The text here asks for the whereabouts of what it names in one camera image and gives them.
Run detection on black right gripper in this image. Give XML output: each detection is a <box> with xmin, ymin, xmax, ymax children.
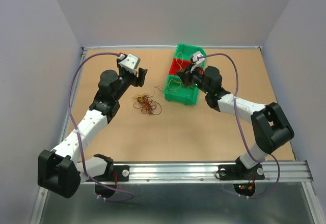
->
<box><xmin>176</xmin><ymin>63</ymin><xmax>210</xmax><ymax>95</ymax></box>

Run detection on yellow wire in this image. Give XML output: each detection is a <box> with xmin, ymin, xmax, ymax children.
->
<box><xmin>167</xmin><ymin>52</ymin><xmax>196</xmax><ymax>92</ymax></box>

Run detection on red brown wire bundle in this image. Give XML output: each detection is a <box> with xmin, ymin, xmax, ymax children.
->
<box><xmin>131</xmin><ymin>86</ymin><xmax>164</xmax><ymax>117</ymax></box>

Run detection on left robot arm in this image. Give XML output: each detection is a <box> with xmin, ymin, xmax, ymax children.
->
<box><xmin>37</xmin><ymin>53</ymin><xmax>147</xmax><ymax>201</ymax></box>

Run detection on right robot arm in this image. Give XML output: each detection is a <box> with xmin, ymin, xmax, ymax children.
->
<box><xmin>177</xmin><ymin>65</ymin><xmax>294</xmax><ymax>178</ymax></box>

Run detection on red plastic bin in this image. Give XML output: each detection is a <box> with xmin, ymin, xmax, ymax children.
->
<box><xmin>169</xmin><ymin>58</ymin><xmax>191</xmax><ymax>76</ymax></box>

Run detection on near green plastic bin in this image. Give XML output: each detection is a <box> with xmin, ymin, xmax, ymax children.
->
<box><xmin>163</xmin><ymin>75</ymin><xmax>199</xmax><ymax>105</ymax></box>

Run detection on green plastic bin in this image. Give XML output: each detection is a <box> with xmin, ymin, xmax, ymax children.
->
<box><xmin>163</xmin><ymin>75</ymin><xmax>199</xmax><ymax>105</ymax></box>
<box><xmin>174</xmin><ymin>43</ymin><xmax>206</xmax><ymax>61</ymax></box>

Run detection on far green plastic bin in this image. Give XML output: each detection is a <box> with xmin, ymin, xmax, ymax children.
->
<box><xmin>174</xmin><ymin>43</ymin><xmax>206</xmax><ymax>61</ymax></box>

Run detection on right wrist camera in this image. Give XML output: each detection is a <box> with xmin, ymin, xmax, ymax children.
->
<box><xmin>190</xmin><ymin>51</ymin><xmax>205</xmax><ymax>73</ymax></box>

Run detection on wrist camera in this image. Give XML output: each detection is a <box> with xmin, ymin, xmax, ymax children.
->
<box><xmin>190</xmin><ymin>51</ymin><xmax>205</xmax><ymax>73</ymax></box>
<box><xmin>118</xmin><ymin>54</ymin><xmax>141</xmax><ymax>75</ymax></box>

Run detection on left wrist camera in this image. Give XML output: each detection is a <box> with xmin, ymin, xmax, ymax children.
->
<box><xmin>118</xmin><ymin>54</ymin><xmax>141</xmax><ymax>75</ymax></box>

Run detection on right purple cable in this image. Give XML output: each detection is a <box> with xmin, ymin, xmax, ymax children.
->
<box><xmin>196</xmin><ymin>53</ymin><xmax>281</xmax><ymax>200</ymax></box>

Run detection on purple cable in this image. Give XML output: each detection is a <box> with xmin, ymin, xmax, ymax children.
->
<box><xmin>196</xmin><ymin>53</ymin><xmax>281</xmax><ymax>200</ymax></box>
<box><xmin>67</xmin><ymin>52</ymin><xmax>134</xmax><ymax>202</ymax></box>

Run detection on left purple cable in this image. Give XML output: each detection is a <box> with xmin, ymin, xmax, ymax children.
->
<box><xmin>67</xmin><ymin>52</ymin><xmax>134</xmax><ymax>202</ymax></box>

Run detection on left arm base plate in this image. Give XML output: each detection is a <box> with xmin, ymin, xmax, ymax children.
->
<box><xmin>94</xmin><ymin>164</ymin><xmax>130</xmax><ymax>182</ymax></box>

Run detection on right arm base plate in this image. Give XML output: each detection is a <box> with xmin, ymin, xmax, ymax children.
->
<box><xmin>215</xmin><ymin>164</ymin><xmax>265</xmax><ymax>181</ymax></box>

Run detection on aluminium mounting rail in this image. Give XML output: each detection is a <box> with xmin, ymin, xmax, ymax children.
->
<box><xmin>114</xmin><ymin>161</ymin><xmax>313</xmax><ymax>185</ymax></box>

